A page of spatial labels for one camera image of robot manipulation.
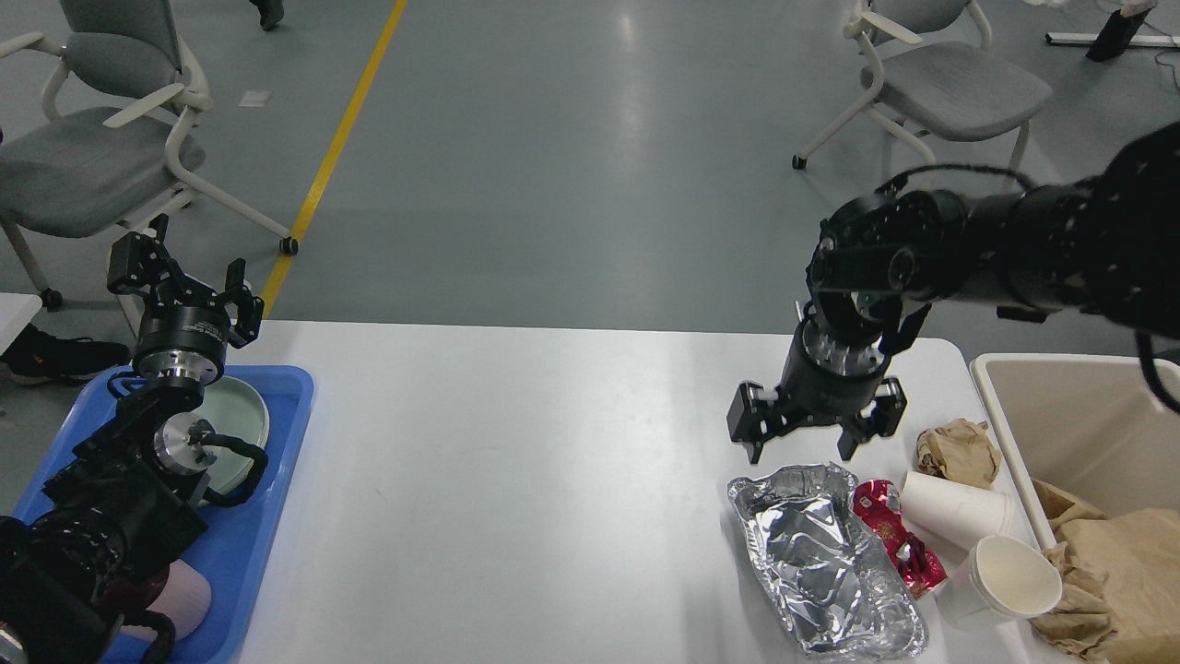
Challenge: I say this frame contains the brown paper napkin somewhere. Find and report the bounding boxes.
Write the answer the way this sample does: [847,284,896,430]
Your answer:
[915,419,1002,489]

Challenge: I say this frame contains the beige plastic bin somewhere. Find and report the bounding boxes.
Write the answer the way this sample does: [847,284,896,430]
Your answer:
[971,353,1179,548]

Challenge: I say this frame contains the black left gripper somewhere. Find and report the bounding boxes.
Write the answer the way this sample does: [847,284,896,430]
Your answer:
[107,213,266,384]

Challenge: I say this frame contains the blue plastic tray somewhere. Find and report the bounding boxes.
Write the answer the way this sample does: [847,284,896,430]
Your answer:
[7,364,313,663]

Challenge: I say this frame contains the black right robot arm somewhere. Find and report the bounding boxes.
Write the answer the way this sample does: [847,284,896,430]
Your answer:
[726,124,1179,464]

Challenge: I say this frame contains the grey office chair left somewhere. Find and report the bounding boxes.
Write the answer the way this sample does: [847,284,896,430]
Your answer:
[1,1,299,311]

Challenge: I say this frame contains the green plate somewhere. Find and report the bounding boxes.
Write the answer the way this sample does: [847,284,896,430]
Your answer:
[191,375,270,495]

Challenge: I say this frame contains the silver foil bag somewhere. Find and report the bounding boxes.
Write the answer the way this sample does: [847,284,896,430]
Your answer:
[726,464,930,663]

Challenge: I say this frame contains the white desk leg base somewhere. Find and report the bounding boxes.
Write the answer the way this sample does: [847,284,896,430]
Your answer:
[1044,1,1179,63]

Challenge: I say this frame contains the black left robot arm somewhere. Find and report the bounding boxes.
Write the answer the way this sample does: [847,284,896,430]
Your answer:
[1,213,268,663]

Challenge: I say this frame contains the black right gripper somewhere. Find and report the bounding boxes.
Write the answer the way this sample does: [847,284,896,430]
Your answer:
[726,318,909,464]

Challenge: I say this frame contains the red foil wrapper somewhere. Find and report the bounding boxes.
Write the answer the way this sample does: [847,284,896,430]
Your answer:
[853,480,948,599]

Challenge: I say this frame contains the brown paper front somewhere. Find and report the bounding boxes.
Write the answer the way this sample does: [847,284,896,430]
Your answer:
[1030,543,1115,663]

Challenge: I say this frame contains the person in dark clothes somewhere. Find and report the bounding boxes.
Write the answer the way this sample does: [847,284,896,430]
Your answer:
[4,324,130,384]

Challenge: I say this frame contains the white paper cup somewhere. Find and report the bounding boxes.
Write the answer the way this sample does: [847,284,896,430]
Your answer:
[935,535,1063,631]
[899,471,1014,550]

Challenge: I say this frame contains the lying white paper cup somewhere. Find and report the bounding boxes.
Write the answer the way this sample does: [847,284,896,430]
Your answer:
[899,471,1014,550]

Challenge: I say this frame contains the grey chair right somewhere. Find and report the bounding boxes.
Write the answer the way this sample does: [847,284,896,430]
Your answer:
[792,1,1051,170]

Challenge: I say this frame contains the pink mug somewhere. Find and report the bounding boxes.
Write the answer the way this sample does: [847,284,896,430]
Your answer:
[112,560,212,640]

